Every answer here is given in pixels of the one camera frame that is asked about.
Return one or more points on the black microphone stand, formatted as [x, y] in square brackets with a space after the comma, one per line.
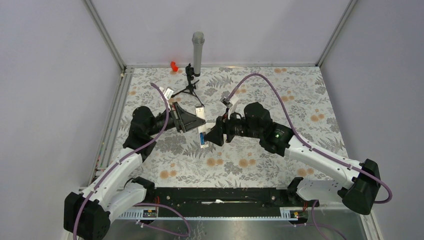
[191, 86]

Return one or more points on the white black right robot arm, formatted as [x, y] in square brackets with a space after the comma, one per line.
[353, 183]

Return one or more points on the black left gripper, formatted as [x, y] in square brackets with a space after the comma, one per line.
[184, 122]

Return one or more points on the grey microphone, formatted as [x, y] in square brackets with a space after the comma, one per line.
[198, 40]

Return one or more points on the slotted grey cable duct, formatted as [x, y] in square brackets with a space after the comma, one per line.
[282, 215]

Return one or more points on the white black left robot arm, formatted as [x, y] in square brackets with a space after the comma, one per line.
[89, 214]

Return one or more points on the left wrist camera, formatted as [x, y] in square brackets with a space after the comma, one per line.
[167, 93]

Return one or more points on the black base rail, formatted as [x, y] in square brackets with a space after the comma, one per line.
[223, 202]

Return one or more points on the orange plastic clip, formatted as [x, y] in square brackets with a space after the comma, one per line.
[174, 66]

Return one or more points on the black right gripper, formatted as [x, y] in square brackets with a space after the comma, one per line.
[223, 126]

